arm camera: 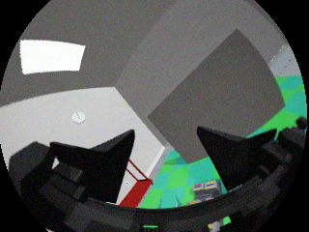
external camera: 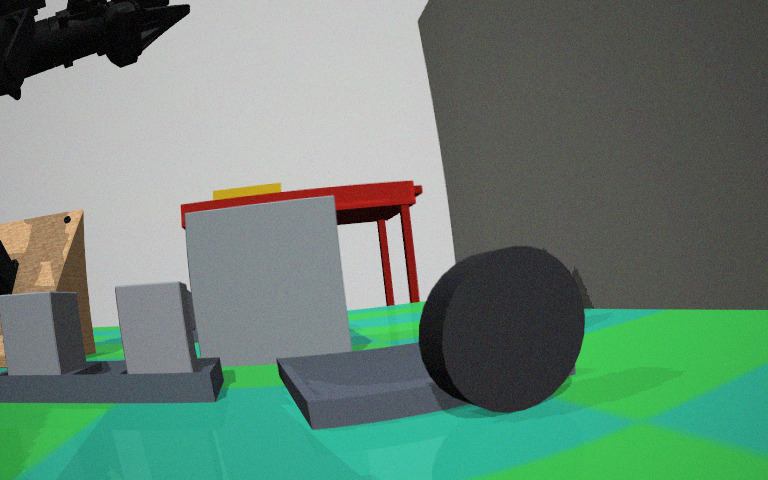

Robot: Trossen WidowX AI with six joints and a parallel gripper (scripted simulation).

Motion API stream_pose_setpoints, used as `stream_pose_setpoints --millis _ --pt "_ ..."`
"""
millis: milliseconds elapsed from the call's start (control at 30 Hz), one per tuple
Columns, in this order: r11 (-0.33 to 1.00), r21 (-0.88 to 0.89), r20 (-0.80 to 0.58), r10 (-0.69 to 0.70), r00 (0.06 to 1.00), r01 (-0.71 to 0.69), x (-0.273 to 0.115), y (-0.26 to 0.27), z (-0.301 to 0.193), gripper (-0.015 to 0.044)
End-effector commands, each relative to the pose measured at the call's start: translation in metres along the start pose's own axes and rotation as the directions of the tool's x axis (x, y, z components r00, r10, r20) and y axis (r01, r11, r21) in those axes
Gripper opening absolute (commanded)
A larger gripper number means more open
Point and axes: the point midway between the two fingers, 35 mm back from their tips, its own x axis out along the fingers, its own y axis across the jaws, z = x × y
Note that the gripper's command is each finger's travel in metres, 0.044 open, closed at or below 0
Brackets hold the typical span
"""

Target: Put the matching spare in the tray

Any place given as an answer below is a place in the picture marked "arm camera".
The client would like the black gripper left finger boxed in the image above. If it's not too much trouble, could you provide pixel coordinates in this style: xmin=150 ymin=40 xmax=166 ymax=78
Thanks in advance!
xmin=49 ymin=129 xmax=135 ymax=204

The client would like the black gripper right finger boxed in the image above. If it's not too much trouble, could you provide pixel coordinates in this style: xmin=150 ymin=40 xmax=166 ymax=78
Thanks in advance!
xmin=196 ymin=127 xmax=277 ymax=192

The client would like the dark grey wall panel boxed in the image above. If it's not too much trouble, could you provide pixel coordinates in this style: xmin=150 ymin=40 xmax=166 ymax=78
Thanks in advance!
xmin=148 ymin=28 xmax=286 ymax=163

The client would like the black short cylinder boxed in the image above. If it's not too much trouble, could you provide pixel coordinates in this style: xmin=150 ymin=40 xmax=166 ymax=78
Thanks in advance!
xmin=296 ymin=117 xmax=308 ymax=131

